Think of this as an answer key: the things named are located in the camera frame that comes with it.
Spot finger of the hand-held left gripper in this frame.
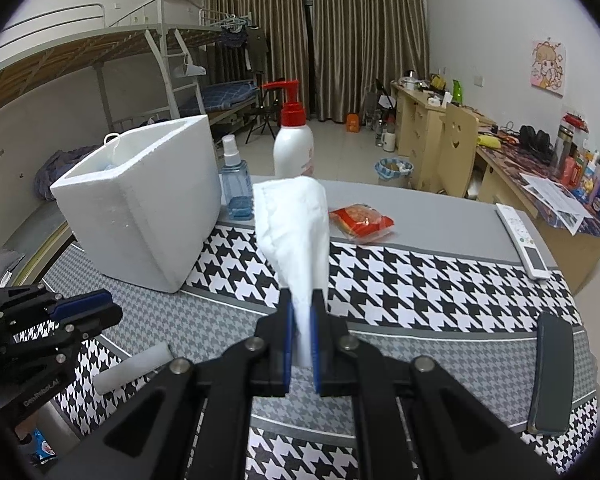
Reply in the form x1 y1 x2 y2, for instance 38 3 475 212
0 284 115 322
7 304 124 362

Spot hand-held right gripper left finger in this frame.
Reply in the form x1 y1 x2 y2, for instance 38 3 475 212
30 287 296 480

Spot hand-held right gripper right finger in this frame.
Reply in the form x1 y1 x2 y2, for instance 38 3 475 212
310 287 561 480

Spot white foam box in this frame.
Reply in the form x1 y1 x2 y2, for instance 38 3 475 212
49 114 223 295

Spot white cloth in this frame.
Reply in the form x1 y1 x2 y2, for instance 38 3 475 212
252 176 330 368

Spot white foam roll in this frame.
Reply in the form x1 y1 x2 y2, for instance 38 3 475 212
94 342 173 395

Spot blue printed box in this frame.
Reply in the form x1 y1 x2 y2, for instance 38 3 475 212
30 427 58 461

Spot blue orange quilt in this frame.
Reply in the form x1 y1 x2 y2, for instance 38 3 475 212
34 146 103 201

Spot houndstooth tablecloth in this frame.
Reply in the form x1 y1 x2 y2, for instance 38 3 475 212
40 175 600 480

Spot red snack packet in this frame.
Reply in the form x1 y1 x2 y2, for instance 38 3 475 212
328 202 396 243

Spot clear blue spray bottle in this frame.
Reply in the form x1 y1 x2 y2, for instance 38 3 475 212
219 135 255 221

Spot grey trash bin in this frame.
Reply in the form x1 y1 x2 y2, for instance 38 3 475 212
375 157 413 186

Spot white red pump bottle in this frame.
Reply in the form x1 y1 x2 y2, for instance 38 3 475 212
261 79 316 181

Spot dark grey flat case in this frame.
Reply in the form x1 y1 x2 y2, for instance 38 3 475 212
526 311 576 436

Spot white remote control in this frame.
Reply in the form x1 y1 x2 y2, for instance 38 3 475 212
495 203 551 281

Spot black folding chair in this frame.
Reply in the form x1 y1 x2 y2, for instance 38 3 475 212
245 100 281 143

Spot wooden smiley chair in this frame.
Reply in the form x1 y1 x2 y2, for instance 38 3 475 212
415 102 480 198

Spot grey metal bunk bed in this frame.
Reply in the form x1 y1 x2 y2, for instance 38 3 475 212
0 2 181 271
145 7 266 128

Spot light wooden desk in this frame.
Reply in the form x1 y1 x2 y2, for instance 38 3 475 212
391 80 496 196
472 132 600 296

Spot blue plaid bedding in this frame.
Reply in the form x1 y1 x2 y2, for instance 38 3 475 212
200 80 261 111

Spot printed paper sheets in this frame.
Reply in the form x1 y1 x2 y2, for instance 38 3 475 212
522 172 593 236

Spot dark hanging garment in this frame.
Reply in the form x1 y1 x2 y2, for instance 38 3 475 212
220 27 248 51

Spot black headphones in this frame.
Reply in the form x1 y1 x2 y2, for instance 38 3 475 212
517 125 556 153

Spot olive hanging garment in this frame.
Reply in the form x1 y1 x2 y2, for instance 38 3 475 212
245 27 270 73

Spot brown curtain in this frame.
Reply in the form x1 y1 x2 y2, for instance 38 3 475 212
202 0 313 121
310 0 430 126

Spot group of toiletry bottles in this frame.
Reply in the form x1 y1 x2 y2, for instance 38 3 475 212
555 112 600 231

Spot cartoon wall poster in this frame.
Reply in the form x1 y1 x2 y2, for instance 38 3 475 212
530 37 568 97

